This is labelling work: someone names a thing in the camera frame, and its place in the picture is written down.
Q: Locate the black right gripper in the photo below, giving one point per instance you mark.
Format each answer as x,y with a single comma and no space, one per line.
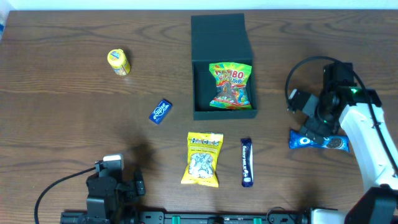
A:
314,132

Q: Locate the black mounting rail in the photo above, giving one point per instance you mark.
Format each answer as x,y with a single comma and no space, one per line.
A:
274,216

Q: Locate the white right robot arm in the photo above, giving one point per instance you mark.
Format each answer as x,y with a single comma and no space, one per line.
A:
376,155

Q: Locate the yellow Hacks candy bag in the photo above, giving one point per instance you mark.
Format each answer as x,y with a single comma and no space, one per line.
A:
202,158

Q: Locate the blue Oreo cookie pack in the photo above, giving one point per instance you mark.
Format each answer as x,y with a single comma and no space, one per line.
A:
297,141

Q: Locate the yellow gum bottle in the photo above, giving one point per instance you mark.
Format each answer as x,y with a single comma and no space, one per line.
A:
119,62

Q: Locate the dark green open box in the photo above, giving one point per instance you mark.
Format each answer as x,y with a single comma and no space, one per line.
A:
219,38

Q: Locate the blue Eclipse mint tin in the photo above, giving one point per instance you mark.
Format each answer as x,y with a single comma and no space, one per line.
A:
160,111

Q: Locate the purple Dairy Milk bar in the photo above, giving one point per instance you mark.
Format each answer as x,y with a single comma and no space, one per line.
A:
247,170

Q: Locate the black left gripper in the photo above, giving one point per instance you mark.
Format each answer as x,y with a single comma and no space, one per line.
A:
131,188

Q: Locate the green Haribo gummy bag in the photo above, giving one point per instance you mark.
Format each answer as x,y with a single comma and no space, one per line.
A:
231,79

